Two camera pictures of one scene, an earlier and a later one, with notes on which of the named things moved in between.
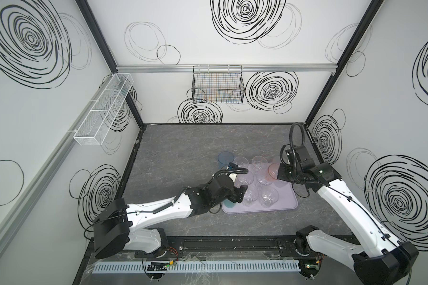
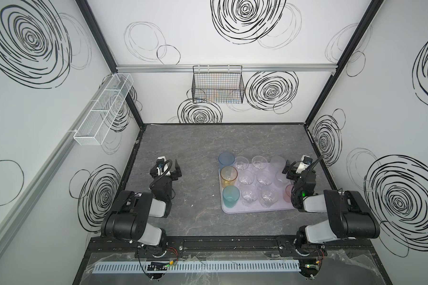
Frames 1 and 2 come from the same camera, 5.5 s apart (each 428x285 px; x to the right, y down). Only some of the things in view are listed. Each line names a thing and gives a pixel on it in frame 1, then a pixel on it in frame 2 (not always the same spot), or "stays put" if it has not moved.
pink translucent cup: x=273 y=173 -> x=287 y=195
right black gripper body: x=283 y=174 -> x=296 y=174
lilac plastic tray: x=264 y=192 stays put
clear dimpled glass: x=259 y=162 stays put
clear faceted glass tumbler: x=246 y=178 stays put
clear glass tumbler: x=241 y=162 stays put
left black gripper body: x=239 y=192 -> x=166 y=174
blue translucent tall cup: x=224 y=158 stays put
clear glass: x=269 y=195 stays put
